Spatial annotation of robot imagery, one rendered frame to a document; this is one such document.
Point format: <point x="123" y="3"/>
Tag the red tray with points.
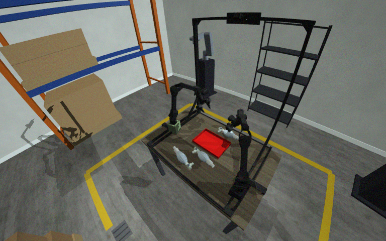
<point x="212" y="143"/>

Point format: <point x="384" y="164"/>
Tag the white resuscitator bag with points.
<point x="182" y="158"/>

